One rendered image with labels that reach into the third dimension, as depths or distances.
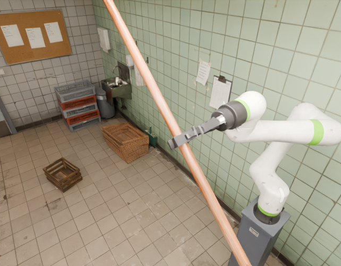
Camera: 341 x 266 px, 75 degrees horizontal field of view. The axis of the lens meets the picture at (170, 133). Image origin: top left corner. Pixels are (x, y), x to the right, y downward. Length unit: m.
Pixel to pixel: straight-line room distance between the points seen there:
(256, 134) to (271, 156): 0.42
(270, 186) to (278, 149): 0.20
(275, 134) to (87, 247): 2.29
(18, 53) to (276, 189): 4.14
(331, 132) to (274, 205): 0.47
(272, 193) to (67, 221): 2.37
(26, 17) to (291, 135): 4.10
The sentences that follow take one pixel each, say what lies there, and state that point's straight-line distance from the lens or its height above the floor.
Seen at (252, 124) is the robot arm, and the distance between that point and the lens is 0.90.
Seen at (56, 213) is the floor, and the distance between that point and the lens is 3.19.
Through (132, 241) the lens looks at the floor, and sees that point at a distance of 2.71.
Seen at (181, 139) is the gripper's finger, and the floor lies 1.96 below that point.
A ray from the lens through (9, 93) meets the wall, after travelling 4.70.
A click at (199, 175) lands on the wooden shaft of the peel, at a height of 1.88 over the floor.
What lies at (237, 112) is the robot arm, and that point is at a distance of 0.78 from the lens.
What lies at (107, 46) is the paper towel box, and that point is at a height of 1.37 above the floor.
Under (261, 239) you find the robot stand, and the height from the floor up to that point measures 1.09.
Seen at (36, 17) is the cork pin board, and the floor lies 1.83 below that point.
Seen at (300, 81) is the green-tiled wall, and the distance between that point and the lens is 1.79.
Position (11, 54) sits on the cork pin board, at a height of 1.33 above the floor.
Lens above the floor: 2.34
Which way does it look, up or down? 35 degrees down
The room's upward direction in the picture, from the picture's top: straight up
